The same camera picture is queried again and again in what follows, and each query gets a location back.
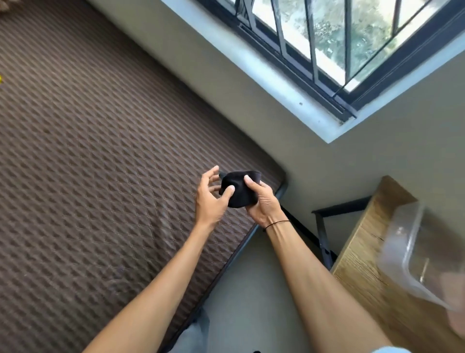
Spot person's right hand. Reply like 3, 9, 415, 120
244, 175, 285, 229

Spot black bed frame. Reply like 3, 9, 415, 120
158, 171, 289, 353

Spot person's right forearm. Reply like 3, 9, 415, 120
265, 215, 395, 353

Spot person's left forearm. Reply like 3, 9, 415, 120
83, 223, 216, 353

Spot black sock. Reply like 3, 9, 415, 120
219, 170, 262, 209

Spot person's grey trousers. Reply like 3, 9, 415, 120
168, 308, 211, 353

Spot person's left hand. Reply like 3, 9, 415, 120
195, 165, 235, 230

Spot black framed window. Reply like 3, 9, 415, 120
160, 0, 465, 144

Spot clear plastic container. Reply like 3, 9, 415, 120
378, 202, 465, 313

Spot brown patterned mattress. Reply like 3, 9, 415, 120
0, 0, 283, 353

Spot metal window grille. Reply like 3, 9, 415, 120
232, 0, 436, 96

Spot wooden table with black frame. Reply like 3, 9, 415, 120
312, 176, 465, 353

